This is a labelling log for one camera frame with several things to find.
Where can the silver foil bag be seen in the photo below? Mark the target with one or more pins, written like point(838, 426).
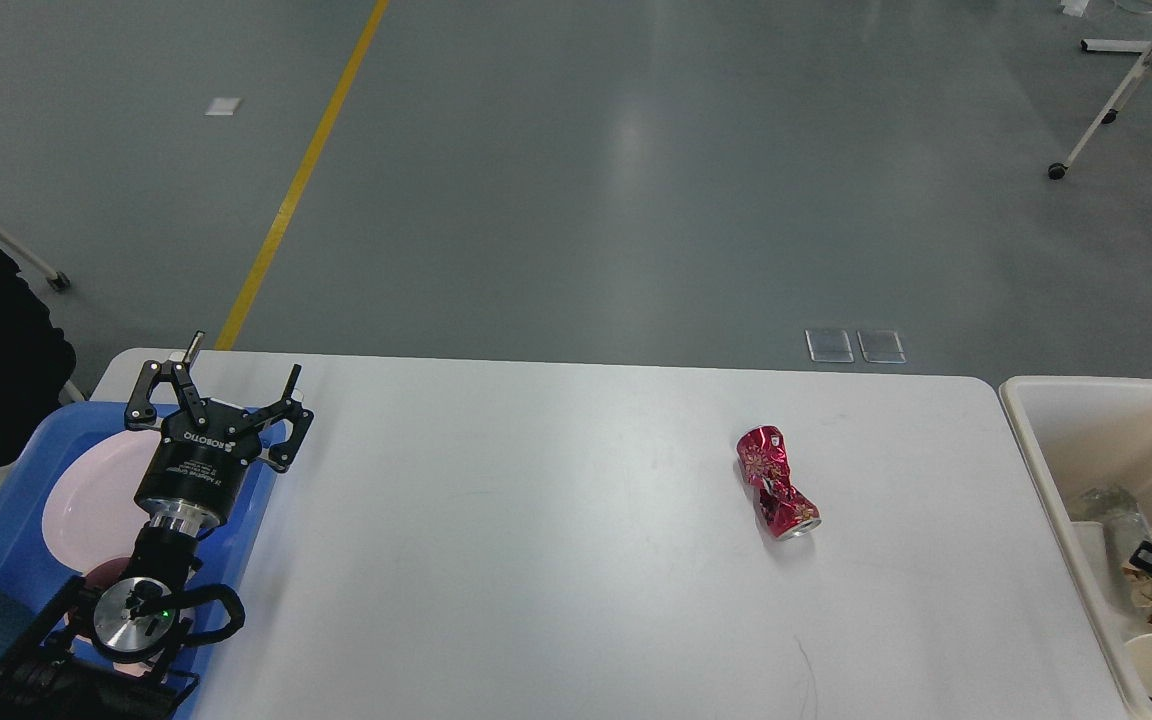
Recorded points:
point(1124, 522)

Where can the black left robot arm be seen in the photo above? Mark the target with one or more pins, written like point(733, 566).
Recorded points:
point(49, 674)

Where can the blue plastic tray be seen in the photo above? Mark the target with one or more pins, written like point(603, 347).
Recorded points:
point(28, 571)

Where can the floor socket plate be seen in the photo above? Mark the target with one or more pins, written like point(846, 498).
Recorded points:
point(829, 345)
point(882, 347)

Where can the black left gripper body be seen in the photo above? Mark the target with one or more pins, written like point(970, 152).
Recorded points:
point(195, 477)

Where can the crushed red can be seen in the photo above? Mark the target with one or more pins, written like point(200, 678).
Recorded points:
point(785, 510)

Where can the floor socket plate right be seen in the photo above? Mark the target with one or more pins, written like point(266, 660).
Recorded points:
point(882, 347)

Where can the pink plate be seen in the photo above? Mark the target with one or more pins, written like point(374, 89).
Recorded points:
point(90, 516)

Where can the beige waste bin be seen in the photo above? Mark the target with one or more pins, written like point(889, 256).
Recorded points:
point(1076, 433)

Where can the floor socket plate left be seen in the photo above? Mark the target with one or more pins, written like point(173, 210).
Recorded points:
point(829, 345)

